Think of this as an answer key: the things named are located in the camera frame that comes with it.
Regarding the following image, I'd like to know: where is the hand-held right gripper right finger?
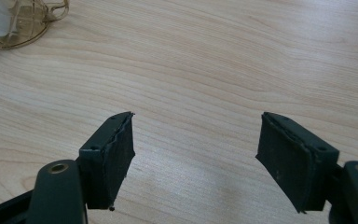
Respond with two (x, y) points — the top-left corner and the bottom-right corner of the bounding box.
(255, 111), (340, 215)

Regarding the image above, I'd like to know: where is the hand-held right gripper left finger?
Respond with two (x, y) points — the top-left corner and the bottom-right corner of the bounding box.
(78, 110), (137, 211)

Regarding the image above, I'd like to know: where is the amber transparent cup with handle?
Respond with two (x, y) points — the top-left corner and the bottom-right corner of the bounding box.
(0, 0), (71, 50)

